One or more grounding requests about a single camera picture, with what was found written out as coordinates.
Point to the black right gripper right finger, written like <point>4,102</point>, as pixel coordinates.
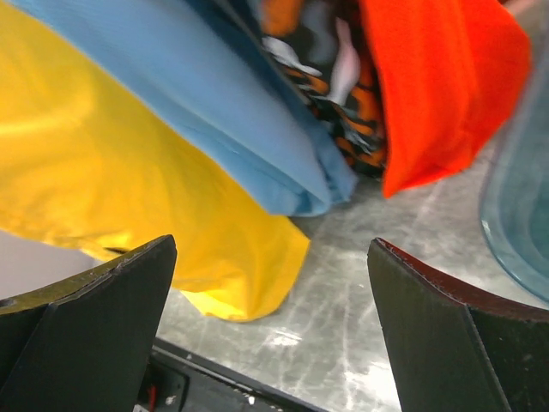
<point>453,346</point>

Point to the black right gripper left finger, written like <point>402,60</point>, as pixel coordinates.
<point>82,344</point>

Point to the yellow shorts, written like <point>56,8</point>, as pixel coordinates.
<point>86,166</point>

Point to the orange shorts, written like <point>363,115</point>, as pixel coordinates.
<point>451,73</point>

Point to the light blue shorts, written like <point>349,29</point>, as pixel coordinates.
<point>197,67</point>

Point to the floral patterned shorts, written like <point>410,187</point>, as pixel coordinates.
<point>320,47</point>

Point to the teal plastic tray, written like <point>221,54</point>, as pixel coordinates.
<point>514,207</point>

